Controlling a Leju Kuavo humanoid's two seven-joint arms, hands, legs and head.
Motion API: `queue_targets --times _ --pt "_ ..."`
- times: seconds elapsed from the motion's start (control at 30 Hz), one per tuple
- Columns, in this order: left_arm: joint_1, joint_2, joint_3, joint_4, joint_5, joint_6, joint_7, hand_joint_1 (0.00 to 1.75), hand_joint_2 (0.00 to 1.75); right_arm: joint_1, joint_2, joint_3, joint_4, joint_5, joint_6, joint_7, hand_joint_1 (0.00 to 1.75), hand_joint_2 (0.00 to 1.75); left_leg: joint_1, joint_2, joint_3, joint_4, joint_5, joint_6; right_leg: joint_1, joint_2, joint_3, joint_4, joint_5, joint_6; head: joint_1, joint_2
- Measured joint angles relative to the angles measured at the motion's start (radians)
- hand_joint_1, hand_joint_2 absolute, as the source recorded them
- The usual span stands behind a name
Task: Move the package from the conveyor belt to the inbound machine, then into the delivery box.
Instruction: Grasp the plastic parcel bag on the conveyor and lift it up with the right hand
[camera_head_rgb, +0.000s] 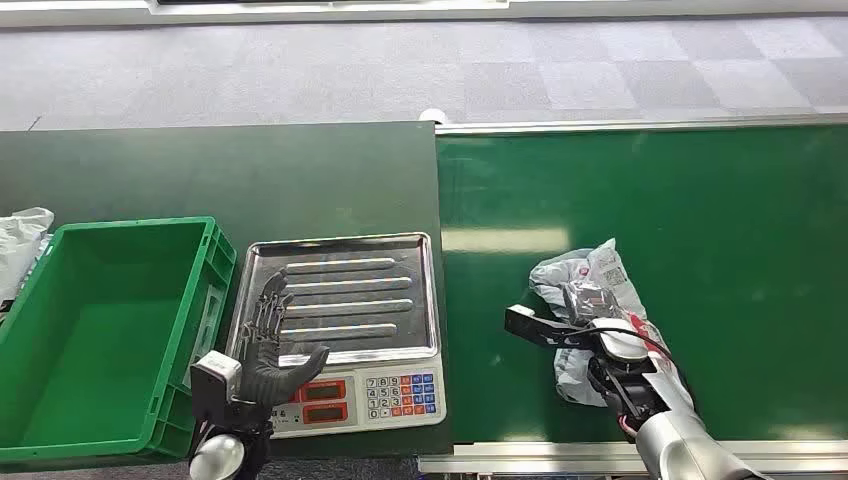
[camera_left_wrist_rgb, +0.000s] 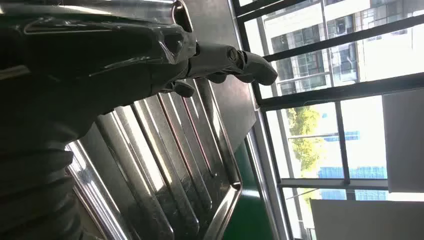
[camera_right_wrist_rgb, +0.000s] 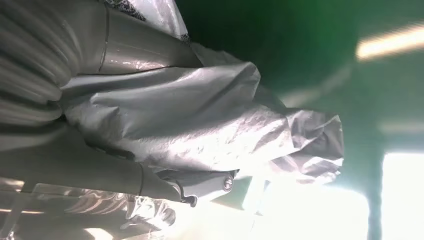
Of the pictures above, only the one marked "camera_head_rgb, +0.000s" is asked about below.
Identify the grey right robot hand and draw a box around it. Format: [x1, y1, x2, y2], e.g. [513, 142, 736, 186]
[561, 280, 624, 328]

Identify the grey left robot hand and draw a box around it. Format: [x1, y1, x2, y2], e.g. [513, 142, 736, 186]
[236, 269, 331, 409]

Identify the grey courier bag package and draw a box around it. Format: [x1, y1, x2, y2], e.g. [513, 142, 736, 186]
[528, 238, 678, 409]

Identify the green conveyor belt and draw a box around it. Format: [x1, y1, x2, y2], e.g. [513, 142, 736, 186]
[435, 125, 848, 444]

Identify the white scale with steel tray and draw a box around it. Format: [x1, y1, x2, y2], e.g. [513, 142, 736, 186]
[225, 231, 448, 440]

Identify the green plastic crate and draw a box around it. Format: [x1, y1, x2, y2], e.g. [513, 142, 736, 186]
[0, 216, 238, 465]

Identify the white plastic bag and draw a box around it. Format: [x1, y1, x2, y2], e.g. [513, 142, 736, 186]
[0, 207, 56, 313]

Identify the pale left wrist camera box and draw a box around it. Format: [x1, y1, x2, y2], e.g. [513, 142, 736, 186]
[190, 351, 244, 427]

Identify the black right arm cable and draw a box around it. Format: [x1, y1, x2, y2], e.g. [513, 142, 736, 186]
[574, 326, 678, 374]

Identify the silver conveyor side rail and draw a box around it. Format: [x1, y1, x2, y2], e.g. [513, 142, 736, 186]
[418, 440, 848, 477]
[435, 113, 848, 137]

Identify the white wall ledge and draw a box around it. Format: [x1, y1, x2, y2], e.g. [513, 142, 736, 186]
[0, 0, 848, 29]

